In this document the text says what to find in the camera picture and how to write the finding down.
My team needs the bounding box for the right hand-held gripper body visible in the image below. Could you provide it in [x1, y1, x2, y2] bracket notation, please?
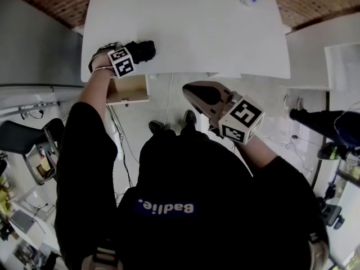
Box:
[182, 80, 266, 146]

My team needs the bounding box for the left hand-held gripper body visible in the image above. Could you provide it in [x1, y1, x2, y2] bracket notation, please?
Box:
[88, 41, 137, 80]

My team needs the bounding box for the black cloth bundle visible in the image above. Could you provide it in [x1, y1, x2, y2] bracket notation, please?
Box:
[127, 39, 158, 65]

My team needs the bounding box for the wooden drawer with white front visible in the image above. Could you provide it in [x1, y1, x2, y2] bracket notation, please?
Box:
[106, 74, 151, 107]

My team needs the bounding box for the person's right forearm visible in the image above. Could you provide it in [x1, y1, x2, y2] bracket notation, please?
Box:
[234, 135, 280, 170]

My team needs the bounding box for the person's left forearm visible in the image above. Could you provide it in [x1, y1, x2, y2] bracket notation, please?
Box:
[76, 56, 116, 115]

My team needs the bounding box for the white curved reception desk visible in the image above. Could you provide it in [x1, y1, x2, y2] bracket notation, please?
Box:
[80, 0, 291, 83]

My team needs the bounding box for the person's right black shoe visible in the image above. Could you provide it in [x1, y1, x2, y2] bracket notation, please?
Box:
[183, 109, 198, 128]

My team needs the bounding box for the person's black shoe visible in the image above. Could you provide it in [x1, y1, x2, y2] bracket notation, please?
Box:
[148, 120, 166, 135]
[183, 109, 198, 128]

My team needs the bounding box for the person's left black shoe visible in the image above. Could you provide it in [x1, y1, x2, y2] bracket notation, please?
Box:
[148, 120, 166, 135]

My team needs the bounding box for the grey cabinet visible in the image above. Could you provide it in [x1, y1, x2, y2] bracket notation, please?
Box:
[0, 0, 84, 88]

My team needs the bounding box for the white counter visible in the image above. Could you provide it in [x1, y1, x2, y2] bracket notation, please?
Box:
[285, 11, 360, 92]

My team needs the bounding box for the person's black shirt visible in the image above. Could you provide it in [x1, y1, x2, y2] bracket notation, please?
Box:
[53, 102, 331, 270]

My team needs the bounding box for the black office chair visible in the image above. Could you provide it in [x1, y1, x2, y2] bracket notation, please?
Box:
[0, 118, 66, 186]

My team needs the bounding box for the white cable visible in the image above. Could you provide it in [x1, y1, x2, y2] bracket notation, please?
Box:
[164, 72, 176, 124]

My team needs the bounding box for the black cable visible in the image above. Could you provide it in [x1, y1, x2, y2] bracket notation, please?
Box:
[107, 103, 135, 188]

